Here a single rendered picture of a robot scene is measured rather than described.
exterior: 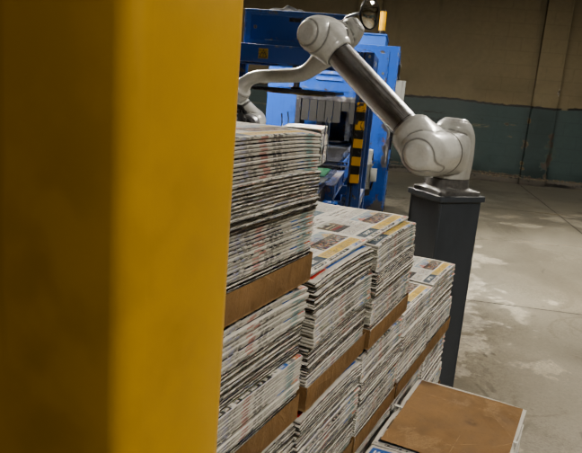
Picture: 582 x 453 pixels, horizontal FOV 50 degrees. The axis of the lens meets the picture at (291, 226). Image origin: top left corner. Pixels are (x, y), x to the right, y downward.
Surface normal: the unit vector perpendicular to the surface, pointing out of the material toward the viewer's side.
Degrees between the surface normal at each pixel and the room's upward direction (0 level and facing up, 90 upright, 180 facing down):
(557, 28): 90
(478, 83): 90
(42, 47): 90
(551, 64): 90
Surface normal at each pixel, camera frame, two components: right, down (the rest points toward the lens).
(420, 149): -0.51, 0.22
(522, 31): -0.17, 0.21
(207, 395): 0.89, 0.17
